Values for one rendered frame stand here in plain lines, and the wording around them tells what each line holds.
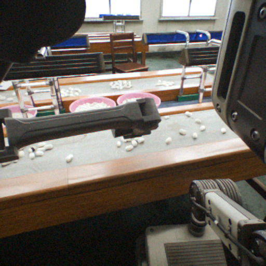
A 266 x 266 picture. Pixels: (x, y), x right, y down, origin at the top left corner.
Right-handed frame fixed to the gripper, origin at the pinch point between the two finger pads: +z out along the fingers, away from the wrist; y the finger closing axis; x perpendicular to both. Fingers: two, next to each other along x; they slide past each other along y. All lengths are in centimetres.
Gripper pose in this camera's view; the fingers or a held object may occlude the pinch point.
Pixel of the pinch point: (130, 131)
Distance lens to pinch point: 82.3
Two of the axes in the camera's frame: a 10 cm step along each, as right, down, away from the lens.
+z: -2.2, 1.7, 9.6
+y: -9.6, 1.5, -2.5
